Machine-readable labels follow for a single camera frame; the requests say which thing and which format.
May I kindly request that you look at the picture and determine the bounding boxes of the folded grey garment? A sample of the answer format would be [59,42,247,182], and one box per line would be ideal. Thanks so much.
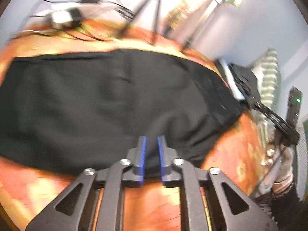
[229,63,260,104]

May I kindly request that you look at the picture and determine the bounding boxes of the small black tripod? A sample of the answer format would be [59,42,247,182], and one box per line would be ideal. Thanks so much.
[117,0,161,46]

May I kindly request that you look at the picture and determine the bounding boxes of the right gloved hand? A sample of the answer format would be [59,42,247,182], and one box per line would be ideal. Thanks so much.
[257,129,295,195]

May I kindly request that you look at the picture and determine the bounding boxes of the black pants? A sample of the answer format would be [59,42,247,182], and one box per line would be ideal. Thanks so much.
[1,49,243,178]

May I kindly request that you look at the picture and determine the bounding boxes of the green striped pillow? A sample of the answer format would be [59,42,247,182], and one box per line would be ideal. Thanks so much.
[257,49,282,111]

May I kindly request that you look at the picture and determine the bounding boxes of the silver tripod stand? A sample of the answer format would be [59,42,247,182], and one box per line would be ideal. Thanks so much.
[162,0,219,52]

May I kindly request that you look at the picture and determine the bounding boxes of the white power strip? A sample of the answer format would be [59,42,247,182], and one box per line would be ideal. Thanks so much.
[50,2,83,30]

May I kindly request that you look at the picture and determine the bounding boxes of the black charger cables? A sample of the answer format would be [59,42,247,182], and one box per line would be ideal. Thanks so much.
[9,0,135,41]

